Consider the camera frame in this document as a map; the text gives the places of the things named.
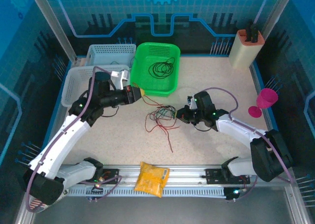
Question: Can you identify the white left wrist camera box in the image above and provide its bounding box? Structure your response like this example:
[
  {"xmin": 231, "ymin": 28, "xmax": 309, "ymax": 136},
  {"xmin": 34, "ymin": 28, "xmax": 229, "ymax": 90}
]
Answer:
[{"xmin": 111, "ymin": 70, "xmax": 130, "ymax": 90}]

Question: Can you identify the green cable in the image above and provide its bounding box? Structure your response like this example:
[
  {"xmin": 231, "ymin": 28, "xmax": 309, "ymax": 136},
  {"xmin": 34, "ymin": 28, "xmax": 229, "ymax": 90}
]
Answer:
[
  {"xmin": 154, "ymin": 105, "xmax": 177, "ymax": 119},
  {"xmin": 110, "ymin": 57, "xmax": 136, "ymax": 65}
]

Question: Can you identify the flag print crumpled package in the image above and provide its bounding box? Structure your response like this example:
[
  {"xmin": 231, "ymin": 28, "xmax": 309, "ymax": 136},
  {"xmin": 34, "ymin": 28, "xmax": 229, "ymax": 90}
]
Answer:
[{"xmin": 29, "ymin": 198, "xmax": 47, "ymax": 213}]

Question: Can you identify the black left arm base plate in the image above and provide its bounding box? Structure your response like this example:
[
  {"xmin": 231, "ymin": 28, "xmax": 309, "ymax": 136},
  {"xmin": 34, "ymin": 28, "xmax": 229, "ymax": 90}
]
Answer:
[{"xmin": 99, "ymin": 168, "xmax": 121, "ymax": 185}]

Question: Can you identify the small circuit board green light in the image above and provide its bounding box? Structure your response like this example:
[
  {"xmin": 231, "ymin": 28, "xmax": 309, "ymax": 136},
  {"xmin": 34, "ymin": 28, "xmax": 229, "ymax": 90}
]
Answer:
[
  {"xmin": 91, "ymin": 178, "xmax": 105, "ymax": 194},
  {"xmin": 225, "ymin": 187, "xmax": 247, "ymax": 201}
]

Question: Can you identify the long red cable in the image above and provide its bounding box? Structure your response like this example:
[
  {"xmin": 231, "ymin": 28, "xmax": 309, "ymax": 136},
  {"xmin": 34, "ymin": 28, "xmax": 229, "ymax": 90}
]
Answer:
[{"xmin": 144, "ymin": 112, "xmax": 181, "ymax": 153}]

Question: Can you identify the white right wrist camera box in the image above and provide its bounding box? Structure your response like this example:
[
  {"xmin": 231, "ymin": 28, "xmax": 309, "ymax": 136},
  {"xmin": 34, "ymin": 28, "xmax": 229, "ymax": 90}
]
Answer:
[{"xmin": 187, "ymin": 95, "xmax": 198, "ymax": 110}]

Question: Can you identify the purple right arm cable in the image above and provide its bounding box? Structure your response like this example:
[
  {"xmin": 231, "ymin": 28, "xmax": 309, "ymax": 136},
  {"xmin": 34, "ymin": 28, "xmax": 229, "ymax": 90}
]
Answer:
[{"xmin": 203, "ymin": 87, "xmax": 296, "ymax": 201}]

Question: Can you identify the yellow snack bag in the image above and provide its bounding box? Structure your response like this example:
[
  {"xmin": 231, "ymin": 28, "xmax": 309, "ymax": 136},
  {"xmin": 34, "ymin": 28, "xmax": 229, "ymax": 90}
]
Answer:
[{"xmin": 133, "ymin": 161, "xmax": 170, "ymax": 198}]

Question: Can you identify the wooden block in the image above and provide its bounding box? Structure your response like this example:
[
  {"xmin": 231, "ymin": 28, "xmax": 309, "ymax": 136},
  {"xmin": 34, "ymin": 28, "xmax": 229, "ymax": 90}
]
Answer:
[{"xmin": 74, "ymin": 57, "xmax": 89, "ymax": 68}]

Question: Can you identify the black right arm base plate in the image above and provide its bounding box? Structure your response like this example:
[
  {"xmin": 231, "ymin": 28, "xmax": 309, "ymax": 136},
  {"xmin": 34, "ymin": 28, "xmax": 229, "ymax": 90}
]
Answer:
[{"xmin": 205, "ymin": 168, "xmax": 251, "ymax": 185}]

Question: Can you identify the thin black cable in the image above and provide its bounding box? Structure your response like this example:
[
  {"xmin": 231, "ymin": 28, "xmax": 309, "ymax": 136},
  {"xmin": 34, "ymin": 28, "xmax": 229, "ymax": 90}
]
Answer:
[{"xmin": 149, "ymin": 105, "xmax": 178, "ymax": 127}]

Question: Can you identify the small pale perforated basket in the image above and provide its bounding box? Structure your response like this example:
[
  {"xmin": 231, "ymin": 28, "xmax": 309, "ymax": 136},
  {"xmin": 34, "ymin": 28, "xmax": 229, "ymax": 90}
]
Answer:
[{"xmin": 85, "ymin": 44, "xmax": 137, "ymax": 68}]

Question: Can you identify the coiled black cable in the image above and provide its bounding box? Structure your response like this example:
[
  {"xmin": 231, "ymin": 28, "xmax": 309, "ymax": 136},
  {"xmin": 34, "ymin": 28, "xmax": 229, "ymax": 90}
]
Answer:
[{"xmin": 148, "ymin": 57, "xmax": 176, "ymax": 79}]

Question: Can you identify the green plastic basket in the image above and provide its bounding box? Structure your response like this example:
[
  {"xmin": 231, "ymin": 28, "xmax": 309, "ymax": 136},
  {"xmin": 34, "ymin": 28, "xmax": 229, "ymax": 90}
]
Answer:
[{"xmin": 129, "ymin": 42, "xmax": 182, "ymax": 98}]

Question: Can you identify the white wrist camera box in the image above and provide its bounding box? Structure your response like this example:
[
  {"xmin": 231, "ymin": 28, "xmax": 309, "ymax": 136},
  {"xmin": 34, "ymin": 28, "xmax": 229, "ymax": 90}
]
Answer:
[
  {"xmin": 187, "ymin": 95, "xmax": 198, "ymax": 110},
  {"xmin": 111, "ymin": 70, "xmax": 130, "ymax": 90}
]

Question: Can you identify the aluminium frame post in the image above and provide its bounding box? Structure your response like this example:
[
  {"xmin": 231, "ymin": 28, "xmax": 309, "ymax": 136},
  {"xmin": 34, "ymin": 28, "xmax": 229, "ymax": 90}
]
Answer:
[
  {"xmin": 260, "ymin": 0, "xmax": 296, "ymax": 37},
  {"xmin": 27, "ymin": 0, "xmax": 77, "ymax": 63}
]

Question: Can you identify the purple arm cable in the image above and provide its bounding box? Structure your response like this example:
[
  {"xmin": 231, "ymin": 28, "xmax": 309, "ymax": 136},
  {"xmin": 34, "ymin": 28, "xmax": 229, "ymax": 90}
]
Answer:
[
  {"xmin": 26, "ymin": 65, "xmax": 123, "ymax": 212},
  {"xmin": 203, "ymin": 87, "xmax": 296, "ymax": 201}
]

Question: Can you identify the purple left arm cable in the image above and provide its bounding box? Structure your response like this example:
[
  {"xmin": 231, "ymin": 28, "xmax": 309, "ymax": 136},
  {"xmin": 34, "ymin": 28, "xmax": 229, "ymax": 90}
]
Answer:
[{"xmin": 26, "ymin": 65, "xmax": 123, "ymax": 212}]

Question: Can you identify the black knife handle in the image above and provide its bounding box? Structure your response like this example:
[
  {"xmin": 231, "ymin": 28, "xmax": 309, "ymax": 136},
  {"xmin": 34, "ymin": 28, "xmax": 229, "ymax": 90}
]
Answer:
[
  {"xmin": 246, "ymin": 19, "xmax": 253, "ymax": 42},
  {"xmin": 251, "ymin": 23, "xmax": 259, "ymax": 43}
]

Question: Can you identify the pink plastic goblet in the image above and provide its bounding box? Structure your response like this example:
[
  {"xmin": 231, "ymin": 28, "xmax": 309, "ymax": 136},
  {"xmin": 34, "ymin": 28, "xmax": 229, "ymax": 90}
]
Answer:
[{"xmin": 248, "ymin": 88, "xmax": 279, "ymax": 118}]

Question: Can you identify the beige knife block orange top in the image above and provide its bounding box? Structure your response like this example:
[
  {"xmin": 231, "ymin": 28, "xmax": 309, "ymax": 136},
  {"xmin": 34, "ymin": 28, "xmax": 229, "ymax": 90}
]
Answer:
[{"xmin": 229, "ymin": 29, "xmax": 266, "ymax": 69}]

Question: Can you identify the large white plastic basket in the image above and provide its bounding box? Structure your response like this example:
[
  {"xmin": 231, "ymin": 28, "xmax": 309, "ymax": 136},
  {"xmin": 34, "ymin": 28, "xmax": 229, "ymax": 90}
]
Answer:
[{"xmin": 61, "ymin": 64, "xmax": 131, "ymax": 108}]

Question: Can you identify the aluminium rail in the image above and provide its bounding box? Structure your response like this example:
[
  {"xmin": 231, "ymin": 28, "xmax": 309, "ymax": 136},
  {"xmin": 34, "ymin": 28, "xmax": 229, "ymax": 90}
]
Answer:
[{"xmin": 61, "ymin": 164, "xmax": 294, "ymax": 188}]

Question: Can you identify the grey slotted cable duct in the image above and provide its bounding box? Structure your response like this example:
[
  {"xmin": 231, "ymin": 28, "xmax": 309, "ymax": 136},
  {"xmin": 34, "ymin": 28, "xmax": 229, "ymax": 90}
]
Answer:
[{"xmin": 65, "ymin": 186, "xmax": 227, "ymax": 198}]

